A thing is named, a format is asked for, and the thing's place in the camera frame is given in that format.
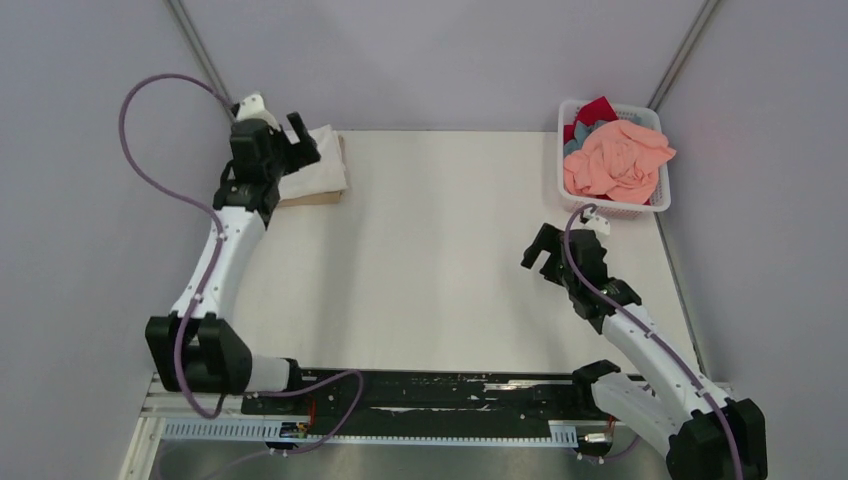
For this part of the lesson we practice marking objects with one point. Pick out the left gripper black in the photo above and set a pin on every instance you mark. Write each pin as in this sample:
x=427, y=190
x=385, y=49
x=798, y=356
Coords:
x=301, y=154

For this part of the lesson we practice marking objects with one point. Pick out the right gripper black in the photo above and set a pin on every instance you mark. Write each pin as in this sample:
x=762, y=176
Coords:
x=546, y=239

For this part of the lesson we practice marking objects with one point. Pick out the white t shirt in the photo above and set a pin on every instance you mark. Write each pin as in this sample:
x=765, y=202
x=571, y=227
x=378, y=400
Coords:
x=318, y=162

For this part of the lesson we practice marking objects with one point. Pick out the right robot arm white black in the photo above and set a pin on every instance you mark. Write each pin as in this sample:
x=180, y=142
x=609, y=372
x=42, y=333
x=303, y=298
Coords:
x=695, y=425

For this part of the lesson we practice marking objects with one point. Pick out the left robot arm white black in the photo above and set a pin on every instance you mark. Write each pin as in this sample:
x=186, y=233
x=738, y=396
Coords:
x=196, y=344

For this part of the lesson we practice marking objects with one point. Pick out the folded tan t shirt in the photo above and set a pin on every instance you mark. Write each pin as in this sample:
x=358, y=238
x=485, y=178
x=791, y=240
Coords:
x=318, y=197

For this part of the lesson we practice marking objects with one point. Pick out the crumpled salmon pink t shirt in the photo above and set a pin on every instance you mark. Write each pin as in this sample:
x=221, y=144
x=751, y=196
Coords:
x=620, y=161

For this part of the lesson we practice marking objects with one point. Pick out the grey blue t shirt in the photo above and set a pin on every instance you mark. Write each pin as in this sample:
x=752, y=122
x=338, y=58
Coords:
x=580, y=133

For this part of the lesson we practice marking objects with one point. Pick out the red t shirt in basket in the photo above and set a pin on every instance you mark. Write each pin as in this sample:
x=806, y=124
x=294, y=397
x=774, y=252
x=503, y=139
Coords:
x=598, y=109

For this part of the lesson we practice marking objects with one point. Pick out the white plastic laundry basket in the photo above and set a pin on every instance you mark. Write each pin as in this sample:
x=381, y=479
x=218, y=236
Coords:
x=661, y=198

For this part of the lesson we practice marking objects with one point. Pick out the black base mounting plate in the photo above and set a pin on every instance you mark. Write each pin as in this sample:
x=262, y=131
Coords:
x=406, y=405

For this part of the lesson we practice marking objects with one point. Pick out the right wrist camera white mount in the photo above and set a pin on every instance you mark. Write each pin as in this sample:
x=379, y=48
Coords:
x=596, y=223

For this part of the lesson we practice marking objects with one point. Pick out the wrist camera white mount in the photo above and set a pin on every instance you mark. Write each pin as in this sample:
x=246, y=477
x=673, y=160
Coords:
x=596, y=223
x=253, y=107

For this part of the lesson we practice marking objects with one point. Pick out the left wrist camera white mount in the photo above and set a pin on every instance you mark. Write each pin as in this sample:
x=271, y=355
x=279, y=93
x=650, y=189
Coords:
x=253, y=107

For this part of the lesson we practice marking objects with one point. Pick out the left aluminium frame post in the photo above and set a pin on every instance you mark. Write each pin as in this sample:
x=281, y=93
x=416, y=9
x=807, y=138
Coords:
x=196, y=45

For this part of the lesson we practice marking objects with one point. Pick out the aluminium frame post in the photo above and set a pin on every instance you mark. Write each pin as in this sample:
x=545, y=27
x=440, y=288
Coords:
x=196, y=45
x=699, y=26

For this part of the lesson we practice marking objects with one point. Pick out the right aluminium frame post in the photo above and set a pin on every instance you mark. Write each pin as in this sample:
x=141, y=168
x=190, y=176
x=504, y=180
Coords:
x=699, y=26

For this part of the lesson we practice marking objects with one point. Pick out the aluminium table edge rail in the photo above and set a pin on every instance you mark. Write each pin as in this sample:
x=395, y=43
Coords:
x=198, y=291

